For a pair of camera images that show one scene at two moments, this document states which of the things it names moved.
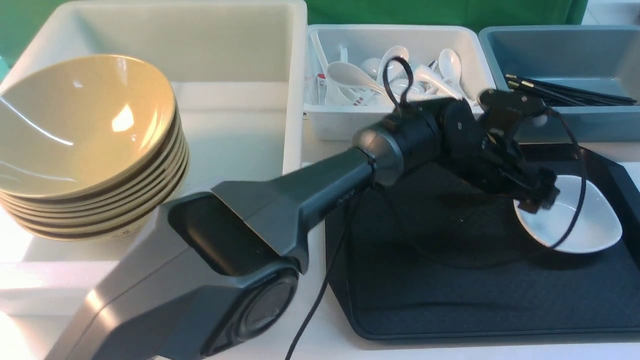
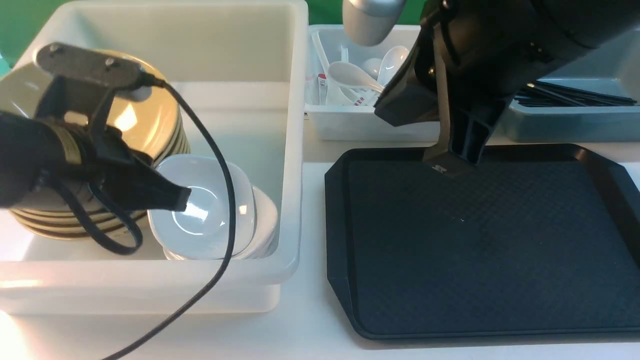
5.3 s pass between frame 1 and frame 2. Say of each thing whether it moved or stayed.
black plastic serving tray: stayed
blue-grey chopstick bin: stayed
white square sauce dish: moved
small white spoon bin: stayed
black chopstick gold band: stayed
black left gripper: moved
